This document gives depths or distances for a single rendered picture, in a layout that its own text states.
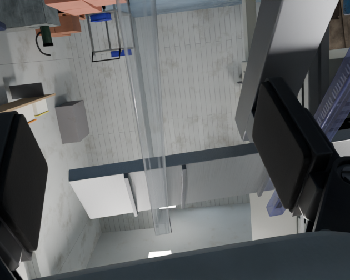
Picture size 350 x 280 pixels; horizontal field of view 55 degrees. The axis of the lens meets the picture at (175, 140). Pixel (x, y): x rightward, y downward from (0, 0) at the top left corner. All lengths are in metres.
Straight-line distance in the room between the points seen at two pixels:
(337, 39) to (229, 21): 3.65
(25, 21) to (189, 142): 6.07
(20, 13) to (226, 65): 5.88
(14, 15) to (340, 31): 5.25
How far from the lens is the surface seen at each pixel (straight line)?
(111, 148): 9.09
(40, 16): 5.23
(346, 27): 6.86
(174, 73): 9.57
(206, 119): 9.77
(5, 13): 5.43
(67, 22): 6.67
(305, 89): 0.65
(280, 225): 0.98
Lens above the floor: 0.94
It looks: 15 degrees up
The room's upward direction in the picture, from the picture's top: 173 degrees clockwise
